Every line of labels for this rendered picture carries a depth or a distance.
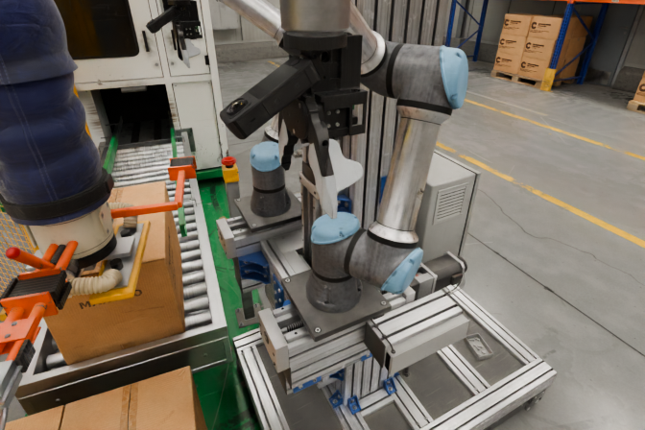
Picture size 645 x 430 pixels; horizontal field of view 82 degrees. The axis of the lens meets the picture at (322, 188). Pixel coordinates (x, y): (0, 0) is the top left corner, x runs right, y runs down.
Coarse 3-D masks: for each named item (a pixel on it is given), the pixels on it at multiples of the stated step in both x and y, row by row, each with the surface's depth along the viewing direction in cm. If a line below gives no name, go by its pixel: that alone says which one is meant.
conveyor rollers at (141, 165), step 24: (168, 144) 321; (120, 168) 281; (144, 168) 279; (168, 192) 248; (192, 216) 222; (192, 240) 208; (192, 264) 184; (192, 288) 170; (192, 312) 162; (48, 360) 138
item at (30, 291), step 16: (32, 272) 79; (48, 272) 80; (64, 272) 80; (16, 288) 76; (32, 288) 76; (48, 288) 76; (64, 288) 80; (0, 304) 73; (16, 304) 73; (32, 304) 74; (48, 304) 75
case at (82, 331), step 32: (128, 192) 166; (160, 192) 166; (160, 224) 144; (160, 256) 127; (160, 288) 132; (64, 320) 124; (96, 320) 128; (128, 320) 133; (160, 320) 138; (64, 352) 130; (96, 352) 135
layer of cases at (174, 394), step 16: (144, 384) 130; (160, 384) 130; (176, 384) 130; (192, 384) 132; (80, 400) 125; (96, 400) 125; (112, 400) 125; (128, 400) 125; (144, 400) 125; (160, 400) 125; (176, 400) 125; (192, 400) 125; (32, 416) 120; (48, 416) 120; (64, 416) 120; (80, 416) 120; (96, 416) 120; (112, 416) 120; (128, 416) 120; (144, 416) 120; (160, 416) 120; (176, 416) 120; (192, 416) 120
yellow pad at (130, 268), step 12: (120, 228) 116; (132, 228) 116; (144, 228) 117; (144, 240) 112; (132, 252) 106; (108, 264) 102; (120, 264) 99; (132, 264) 102; (132, 276) 98; (120, 288) 94; (132, 288) 94; (96, 300) 91; (108, 300) 92
